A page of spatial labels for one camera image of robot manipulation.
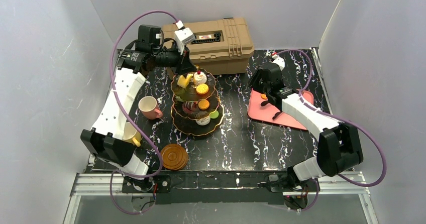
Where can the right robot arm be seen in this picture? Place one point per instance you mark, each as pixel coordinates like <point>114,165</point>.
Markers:
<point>338,143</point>

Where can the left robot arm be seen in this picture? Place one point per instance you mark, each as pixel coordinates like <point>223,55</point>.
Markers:
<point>128,71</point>

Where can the stack of wooden coasters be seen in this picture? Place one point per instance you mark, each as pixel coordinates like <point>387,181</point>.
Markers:
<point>174,157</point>

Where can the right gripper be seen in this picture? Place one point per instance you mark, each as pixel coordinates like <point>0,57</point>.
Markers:
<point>258,84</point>

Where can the yellow mug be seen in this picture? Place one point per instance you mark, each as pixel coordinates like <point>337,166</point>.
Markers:
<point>131,135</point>

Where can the metal tongs black handle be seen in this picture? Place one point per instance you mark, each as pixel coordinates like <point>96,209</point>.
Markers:
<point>266,102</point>

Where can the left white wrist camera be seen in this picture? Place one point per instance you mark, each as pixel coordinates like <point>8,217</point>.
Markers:
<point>183,36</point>

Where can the yellow dotted biscuit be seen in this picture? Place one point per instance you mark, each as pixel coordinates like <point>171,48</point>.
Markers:
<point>202,89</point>
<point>203,104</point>

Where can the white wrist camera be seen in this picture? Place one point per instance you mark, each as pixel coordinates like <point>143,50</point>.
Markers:
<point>183,36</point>
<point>279,61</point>

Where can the grey powdered cake ball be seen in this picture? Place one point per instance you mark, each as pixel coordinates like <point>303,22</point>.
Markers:
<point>199,78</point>

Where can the black three tier cake stand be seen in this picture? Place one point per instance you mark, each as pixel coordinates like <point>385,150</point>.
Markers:
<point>186,123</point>

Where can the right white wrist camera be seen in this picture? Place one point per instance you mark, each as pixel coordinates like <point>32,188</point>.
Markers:
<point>279,61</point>

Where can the yellow roll cake with cherry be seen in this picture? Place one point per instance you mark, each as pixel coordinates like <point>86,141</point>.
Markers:
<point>184,81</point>

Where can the pink serving tray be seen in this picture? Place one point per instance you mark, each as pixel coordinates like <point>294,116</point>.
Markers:
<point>270,113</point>

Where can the green macaron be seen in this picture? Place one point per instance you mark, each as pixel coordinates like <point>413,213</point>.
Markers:
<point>214,115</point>

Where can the white chocolate drizzled donut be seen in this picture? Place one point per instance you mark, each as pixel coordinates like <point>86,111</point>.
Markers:
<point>203,121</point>

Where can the chocolate layered cake slice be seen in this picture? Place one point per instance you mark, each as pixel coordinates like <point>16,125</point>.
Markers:
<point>189,107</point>

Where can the pink mug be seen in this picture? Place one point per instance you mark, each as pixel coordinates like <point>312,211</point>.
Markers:
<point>148,106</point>

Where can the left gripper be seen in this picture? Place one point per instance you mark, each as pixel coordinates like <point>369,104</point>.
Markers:
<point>183,60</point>

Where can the tan plastic toolbox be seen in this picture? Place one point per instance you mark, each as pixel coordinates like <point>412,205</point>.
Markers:
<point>221,46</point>

